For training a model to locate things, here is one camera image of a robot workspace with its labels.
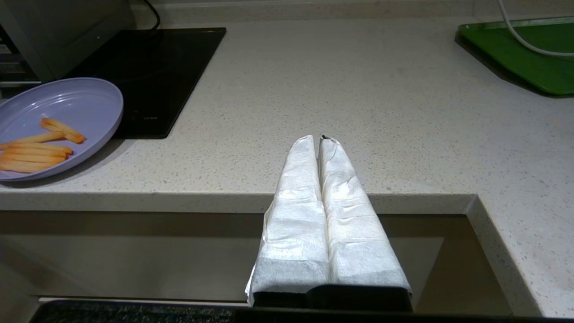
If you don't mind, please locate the wrapped right gripper left finger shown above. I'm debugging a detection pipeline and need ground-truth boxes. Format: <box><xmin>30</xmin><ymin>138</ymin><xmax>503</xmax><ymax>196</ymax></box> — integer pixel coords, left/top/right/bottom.
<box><xmin>244</xmin><ymin>135</ymin><xmax>331</xmax><ymax>309</ymax></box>

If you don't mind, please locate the black induction cooktop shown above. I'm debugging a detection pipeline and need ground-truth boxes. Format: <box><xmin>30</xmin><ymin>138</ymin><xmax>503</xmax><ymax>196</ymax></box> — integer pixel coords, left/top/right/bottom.
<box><xmin>0</xmin><ymin>27</ymin><xmax>227</xmax><ymax>139</ymax></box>

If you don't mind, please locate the green plastic tray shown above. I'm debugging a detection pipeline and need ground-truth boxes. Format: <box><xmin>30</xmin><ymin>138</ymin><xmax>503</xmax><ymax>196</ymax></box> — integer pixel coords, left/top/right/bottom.
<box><xmin>454</xmin><ymin>17</ymin><xmax>574</xmax><ymax>97</ymax></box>

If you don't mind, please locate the silver Panasonic microwave body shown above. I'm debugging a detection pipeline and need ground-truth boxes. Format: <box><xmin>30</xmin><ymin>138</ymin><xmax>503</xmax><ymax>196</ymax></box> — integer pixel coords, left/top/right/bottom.
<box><xmin>0</xmin><ymin>0</ymin><xmax>135</xmax><ymax>88</ymax></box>

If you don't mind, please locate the black power cord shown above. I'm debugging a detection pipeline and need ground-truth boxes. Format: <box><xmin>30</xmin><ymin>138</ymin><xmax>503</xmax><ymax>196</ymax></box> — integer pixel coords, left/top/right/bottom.
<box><xmin>143</xmin><ymin>0</ymin><xmax>161</xmax><ymax>31</ymax></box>

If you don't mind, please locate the purple plastic plate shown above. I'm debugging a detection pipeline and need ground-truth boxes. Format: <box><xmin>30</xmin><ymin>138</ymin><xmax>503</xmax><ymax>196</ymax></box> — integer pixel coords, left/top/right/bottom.
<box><xmin>0</xmin><ymin>77</ymin><xmax>124</xmax><ymax>182</ymax></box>

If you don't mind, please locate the grey base cabinet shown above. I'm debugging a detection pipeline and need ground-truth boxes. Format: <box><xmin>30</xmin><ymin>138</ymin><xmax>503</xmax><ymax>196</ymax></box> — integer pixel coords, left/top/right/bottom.
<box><xmin>0</xmin><ymin>210</ymin><xmax>514</xmax><ymax>314</ymax></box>

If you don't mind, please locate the white power cable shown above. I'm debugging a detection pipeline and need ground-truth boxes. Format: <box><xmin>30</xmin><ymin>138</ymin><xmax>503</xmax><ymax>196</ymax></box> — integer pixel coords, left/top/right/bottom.
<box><xmin>497</xmin><ymin>0</ymin><xmax>574</xmax><ymax>57</ymax></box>

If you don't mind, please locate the wrapped right gripper right finger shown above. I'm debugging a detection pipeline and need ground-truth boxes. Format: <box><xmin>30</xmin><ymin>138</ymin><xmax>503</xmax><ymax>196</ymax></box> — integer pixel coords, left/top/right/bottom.
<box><xmin>313</xmin><ymin>136</ymin><xmax>413</xmax><ymax>312</ymax></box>

